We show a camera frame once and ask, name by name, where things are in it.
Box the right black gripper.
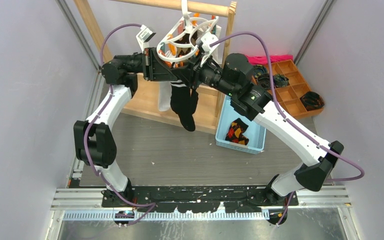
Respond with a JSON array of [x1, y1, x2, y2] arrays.
[[170, 51, 236, 99]]

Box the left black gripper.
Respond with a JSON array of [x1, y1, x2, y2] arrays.
[[114, 48, 178, 82]]

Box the white clip sock hanger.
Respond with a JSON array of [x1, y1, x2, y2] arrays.
[[156, 0, 219, 68]]

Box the red yellow argyle sock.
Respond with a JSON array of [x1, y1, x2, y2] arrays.
[[225, 118, 249, 146]]

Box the black sock white stripes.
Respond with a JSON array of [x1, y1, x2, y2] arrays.
[[190, 89, 199, 115]]

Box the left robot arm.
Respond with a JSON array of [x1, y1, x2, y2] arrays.
[[73, 47, 174, 207]]

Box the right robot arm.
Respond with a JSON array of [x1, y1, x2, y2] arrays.
[[172, 53, 344, 205]]

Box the white sock with stripes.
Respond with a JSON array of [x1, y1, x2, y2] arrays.
[[158, 81, 172, 112]]

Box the wooden hanging rack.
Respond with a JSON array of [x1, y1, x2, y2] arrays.
[[74, 0, 237, 134]]

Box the white sock right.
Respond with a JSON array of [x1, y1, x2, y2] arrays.
[[211, 25, 222, 64]]

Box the pink cloth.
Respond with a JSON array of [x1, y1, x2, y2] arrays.
[[246, 54, 294, 65]]

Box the rolled dark sock in tray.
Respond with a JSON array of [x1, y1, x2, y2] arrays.
[[253, 64, 269, 79]]

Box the light blue plastic basket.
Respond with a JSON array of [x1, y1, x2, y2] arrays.
[[215, 96, 266, 155]]

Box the rolled dark sock centre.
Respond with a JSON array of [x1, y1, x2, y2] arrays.
[[257, 73, 276, 90]]

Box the rolled dark sock right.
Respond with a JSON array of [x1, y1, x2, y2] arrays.
[[273, 74, 289, 88]]

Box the wooden compartment tray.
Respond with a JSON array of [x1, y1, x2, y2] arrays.
[[271, 60, 324, 119]]

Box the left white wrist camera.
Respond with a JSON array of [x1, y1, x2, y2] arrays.
[[135, 24, 156, 53]]

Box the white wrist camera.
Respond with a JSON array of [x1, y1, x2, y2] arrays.
[[200, 32, 219, 67], [135, 24, 156, 53]]

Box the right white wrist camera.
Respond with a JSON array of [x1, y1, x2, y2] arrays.
[[200, 32, 219, 67]]

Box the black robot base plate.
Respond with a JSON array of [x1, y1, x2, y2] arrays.
[[101, 185, 298, 224]]

